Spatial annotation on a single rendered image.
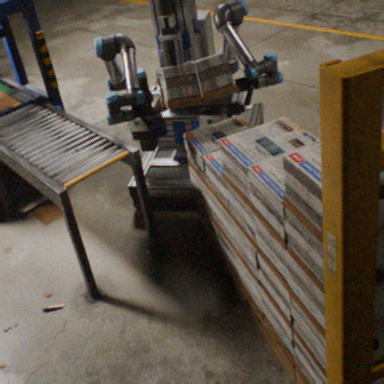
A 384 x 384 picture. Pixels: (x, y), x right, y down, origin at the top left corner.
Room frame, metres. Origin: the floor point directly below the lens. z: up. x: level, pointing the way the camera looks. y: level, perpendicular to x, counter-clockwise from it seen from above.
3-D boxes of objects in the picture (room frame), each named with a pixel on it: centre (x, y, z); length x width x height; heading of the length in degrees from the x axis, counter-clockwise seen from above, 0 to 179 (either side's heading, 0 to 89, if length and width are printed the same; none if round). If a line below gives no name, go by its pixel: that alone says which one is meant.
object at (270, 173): (1.70, -0.58, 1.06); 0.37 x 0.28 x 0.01; 102
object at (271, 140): (1.98, -0.51, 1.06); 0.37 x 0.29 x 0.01; 103
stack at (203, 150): (2.11, -0.49, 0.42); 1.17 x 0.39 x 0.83; 12
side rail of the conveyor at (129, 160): (3.16, 0.46, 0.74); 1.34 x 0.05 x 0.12; 33
